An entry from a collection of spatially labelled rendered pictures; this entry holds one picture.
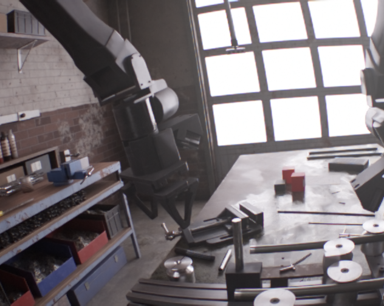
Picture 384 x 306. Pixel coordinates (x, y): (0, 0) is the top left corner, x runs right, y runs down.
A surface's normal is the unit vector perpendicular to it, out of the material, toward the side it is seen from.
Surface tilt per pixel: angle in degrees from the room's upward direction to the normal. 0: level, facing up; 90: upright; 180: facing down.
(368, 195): 90
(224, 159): 90
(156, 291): 0
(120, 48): 79
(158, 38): 90
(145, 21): 90
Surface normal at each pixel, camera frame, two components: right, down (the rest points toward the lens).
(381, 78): -0.12, 0.84
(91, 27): 0.81, -0.20
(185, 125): 0.69, 0.04
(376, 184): -0.30, 0.22
